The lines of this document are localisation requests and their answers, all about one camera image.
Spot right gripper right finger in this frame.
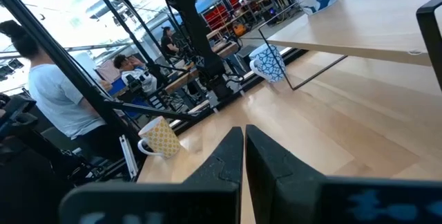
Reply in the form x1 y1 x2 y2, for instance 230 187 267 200
244 124 442 224

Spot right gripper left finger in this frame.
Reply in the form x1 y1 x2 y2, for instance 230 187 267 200
58 126 244 224

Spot yellow dotted pattern mug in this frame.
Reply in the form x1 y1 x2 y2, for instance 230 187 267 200
137 115 182 160

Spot blue lattice pattern mug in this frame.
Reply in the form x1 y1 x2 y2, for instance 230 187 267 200
248 43 287 84

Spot person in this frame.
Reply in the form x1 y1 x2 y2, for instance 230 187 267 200
113 53 158 95
0 19 115 160
160 26 181 58

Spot rack with red bins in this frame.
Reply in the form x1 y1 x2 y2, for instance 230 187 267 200
200 0 255 32

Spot black aluminium rig frame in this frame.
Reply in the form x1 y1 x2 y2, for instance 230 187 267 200
0 0 308 183

